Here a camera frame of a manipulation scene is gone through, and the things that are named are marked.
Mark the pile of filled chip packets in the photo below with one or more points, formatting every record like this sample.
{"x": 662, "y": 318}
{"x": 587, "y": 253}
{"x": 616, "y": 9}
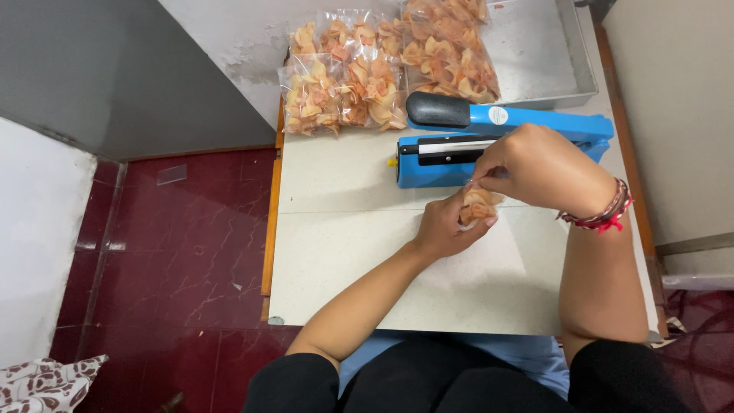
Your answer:
{"x": 367, "y": 86}

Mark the person's left hand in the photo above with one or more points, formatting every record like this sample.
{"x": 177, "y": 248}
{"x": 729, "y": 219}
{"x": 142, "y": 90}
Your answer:
{"x": 438, "y": 232}

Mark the person's right hand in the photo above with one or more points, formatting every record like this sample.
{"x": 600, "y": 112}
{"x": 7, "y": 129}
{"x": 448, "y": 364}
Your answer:
{"x": 545, "y": 166}

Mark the brown patterned white cloth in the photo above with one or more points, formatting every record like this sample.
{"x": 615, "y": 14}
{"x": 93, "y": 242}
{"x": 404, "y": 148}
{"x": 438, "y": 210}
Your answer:
{"x": 40, "y": 387}

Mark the light blue shirt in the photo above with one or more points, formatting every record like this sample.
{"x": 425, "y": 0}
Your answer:
{"x": 516, "y": 355}

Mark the clear plastic scrap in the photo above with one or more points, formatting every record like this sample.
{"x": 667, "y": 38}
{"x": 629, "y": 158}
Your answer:
{"x": 171, "y": 175}

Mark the person's right fingers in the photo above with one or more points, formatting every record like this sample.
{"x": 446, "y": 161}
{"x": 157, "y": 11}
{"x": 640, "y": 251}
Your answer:
{"x": 488, "y": 176}

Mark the black trousers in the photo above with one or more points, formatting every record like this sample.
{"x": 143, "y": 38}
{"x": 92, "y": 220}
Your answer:
{"x": 436, "y": 384}

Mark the blue impulse heat sealer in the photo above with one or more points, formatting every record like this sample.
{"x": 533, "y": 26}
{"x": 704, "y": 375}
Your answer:
{"x": 436, "y": 175}

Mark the small clear chip bag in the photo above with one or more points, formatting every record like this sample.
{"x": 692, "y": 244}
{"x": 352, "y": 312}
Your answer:
{"x": 480, "y": 205}

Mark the metal tray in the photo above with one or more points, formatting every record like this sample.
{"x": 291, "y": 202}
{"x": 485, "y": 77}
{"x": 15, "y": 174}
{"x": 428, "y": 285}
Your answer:
{"x": 533, "y": 51}

